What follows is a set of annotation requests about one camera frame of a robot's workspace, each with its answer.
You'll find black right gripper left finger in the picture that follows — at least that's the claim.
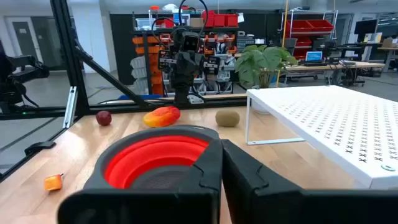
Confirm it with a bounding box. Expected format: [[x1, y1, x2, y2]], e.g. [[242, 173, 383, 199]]
[[57, 139, 224, 224]]

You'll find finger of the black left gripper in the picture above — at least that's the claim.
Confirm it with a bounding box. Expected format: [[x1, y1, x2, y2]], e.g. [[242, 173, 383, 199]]
[[174, 54, 190, 80], [188, 54, 205, 80]]

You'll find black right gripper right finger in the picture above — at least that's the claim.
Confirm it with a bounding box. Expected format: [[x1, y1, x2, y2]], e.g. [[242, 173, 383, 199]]
[[222, 139, 398, 224]]

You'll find red-yellow mango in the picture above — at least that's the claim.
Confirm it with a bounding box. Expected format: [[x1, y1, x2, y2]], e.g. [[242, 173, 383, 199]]
[[142, 105, 182, 128]]

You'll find red collapsible colander bowl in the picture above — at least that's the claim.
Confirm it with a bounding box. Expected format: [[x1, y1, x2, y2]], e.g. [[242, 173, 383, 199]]
[[83, 124, 222, 190]]

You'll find brown kiwi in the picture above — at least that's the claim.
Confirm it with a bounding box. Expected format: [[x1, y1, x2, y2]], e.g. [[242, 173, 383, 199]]
[[215, 109, 241, 128]]

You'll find dark red pomegranate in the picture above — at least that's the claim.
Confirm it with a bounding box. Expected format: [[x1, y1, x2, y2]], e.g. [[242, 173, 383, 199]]
[[95, 110, 113, 127]]

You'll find small orange-yellow stemmed fruit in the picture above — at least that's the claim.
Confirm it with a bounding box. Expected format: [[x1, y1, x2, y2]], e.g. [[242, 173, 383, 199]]
[[43, 173, 65, 192]]

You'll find black rack with orange bins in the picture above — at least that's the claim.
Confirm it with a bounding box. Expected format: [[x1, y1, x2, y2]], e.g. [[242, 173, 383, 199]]
[[132, 26, 240, 96]]

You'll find green plant in white pot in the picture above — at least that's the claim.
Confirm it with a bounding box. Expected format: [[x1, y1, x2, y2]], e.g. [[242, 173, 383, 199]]
[[234, 44, 299, 115]]

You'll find white perforated shelf riser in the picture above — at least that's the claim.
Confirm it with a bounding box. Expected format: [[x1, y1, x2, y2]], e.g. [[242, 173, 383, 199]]
[[244, 85, 398, 190]]

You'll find open laptop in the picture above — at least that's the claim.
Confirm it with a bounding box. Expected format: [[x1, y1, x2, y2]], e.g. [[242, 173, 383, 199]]
[[304, 50, 324, 65]]

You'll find metal rack with red bins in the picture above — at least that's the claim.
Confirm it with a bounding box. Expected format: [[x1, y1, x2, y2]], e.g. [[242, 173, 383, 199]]
[[281, 9, 339, 62]]

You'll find black machine beside table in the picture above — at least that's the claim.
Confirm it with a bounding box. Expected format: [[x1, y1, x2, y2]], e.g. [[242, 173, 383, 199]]
[[0, 40, 50, 114]]

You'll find black table clamp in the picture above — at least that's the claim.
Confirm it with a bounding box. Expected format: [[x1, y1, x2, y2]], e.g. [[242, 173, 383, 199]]
[[24, 140, 57, 156]]

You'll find long wooden desk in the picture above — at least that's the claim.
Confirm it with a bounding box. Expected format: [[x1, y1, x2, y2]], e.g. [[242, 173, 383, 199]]
[[278, 60, 386, 88]]

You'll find black computer monitor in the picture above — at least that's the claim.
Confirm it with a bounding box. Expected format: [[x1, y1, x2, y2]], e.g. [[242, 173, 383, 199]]
[[353, 19, 379, 43]]

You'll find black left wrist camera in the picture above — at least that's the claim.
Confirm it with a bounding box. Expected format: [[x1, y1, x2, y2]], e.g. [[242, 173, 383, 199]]
[[181, 30, 201, 52]]

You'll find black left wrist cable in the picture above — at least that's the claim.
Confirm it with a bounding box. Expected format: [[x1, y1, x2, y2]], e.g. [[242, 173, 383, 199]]
[[150, 0, 210, 47]]

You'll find yellow hanging cable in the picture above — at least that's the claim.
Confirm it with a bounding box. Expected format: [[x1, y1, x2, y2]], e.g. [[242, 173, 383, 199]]
[[276, 0, 289, 88]]

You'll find black aluminium table frame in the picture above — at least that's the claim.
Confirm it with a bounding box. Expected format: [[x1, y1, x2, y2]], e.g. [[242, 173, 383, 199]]
[[0, 0, 249, 184]]

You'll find silver frame bracket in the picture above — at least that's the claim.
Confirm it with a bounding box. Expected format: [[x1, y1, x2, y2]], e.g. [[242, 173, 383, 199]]
[[62, 86, 78, 129]]

